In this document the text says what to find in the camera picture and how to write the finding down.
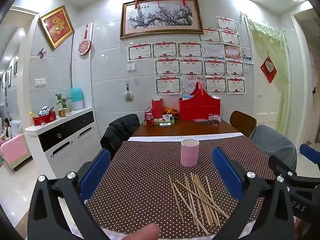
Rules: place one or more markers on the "clear plastic bag of pens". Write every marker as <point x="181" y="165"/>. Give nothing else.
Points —
<point x="213" y="118"/>

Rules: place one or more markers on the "brown polka dot tablecloth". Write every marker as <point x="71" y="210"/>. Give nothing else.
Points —
<point x="140" y="180"/>

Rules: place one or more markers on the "small wall photo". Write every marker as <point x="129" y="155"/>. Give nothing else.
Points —
<point x="248" y="59"/>

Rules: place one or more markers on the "brown wooden chair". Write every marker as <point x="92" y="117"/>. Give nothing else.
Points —
<point x="242" y="123"/>

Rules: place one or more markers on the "group of wooden chopsticks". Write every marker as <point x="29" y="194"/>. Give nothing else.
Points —
<point x="207" y="210"/>

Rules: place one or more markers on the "white table mat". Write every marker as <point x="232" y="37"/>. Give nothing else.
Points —
<point x="155" y="138"/>

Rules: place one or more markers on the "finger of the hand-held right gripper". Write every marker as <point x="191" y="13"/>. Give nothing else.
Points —
<point x="310" y="153"/>
<point x="277" y="163"/>

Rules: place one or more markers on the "light green curtain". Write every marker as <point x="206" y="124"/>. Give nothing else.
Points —
<point x="272" y="50"/>

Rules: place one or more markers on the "orange snack packets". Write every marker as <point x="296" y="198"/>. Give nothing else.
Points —
<point x="170" y="110"/>

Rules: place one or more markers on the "black picture frame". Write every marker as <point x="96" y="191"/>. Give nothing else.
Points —
<point x="9" y="76"/>
<point x="15" y="66"/>

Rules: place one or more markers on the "red gift bag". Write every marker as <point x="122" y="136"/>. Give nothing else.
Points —
<point x="197" y="108"/>

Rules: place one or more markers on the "hanging turtle shell ornament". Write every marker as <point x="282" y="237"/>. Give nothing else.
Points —
<point x="129" y="96"/>

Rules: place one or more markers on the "white double wall switch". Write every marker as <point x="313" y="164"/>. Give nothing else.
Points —
<point x="131" y="66"/>

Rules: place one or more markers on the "person's left hand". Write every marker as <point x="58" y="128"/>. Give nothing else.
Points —
<point x="145" y="232"/>

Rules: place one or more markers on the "butterfly wall decoration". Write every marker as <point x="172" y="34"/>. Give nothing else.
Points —
<point x="41" y="52"/>

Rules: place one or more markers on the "red round fan ornament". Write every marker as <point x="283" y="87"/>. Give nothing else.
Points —
<point x="84" y="47"/>

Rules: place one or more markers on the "pink covered sofa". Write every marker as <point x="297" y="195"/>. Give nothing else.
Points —
<point x="15" y="150"/>

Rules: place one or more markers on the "black jacket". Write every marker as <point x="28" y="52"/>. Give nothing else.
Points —
<point x="120" y="132"/>

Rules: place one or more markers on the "small white device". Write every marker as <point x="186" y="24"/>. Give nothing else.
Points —
<point x="165" y="125"/>

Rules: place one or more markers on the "tall red box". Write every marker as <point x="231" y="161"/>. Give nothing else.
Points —
<point x="157" y="108"/>

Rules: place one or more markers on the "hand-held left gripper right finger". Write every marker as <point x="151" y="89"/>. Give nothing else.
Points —
<point x="228" y="172"/>

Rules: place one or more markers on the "teal humidifier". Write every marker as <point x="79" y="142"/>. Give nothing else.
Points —
<point x="76" y="97"/>

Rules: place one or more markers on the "wall of award certificates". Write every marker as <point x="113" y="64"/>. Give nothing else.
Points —
<point x="166" y="67"/>

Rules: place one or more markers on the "pink cup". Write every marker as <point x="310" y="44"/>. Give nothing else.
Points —
<point x="190" y="155"/>

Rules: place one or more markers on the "black white patterned pouch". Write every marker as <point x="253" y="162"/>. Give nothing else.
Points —
<point x="45" y="110"/>

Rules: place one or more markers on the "framed plum blossom painting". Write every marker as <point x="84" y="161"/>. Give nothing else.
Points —
<point x="160" y="17"/>

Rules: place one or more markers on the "framed red gold calligraphy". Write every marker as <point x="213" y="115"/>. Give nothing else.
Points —
<point x="56" y="26"/>

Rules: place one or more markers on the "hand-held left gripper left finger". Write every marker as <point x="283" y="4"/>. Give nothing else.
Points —
<point x="96" y="170"/>

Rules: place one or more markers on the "white sideboard cabinet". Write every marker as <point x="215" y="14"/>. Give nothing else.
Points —
<point x="65" y="140"/>

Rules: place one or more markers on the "red diamond heart ornament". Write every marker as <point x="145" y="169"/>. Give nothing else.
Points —
<point x="268" y="66"/>

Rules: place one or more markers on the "small potted plant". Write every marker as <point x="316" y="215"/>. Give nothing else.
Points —
<point x="63" y="111"/>

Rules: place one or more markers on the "grey garment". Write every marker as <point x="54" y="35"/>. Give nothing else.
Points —
<point x="272" y="142"/>

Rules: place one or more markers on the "white light switch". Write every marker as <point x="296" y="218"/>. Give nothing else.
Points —
<point x="40" y="82"/>

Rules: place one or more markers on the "green tray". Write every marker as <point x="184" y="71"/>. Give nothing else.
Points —
<point x="155" y="122"/>

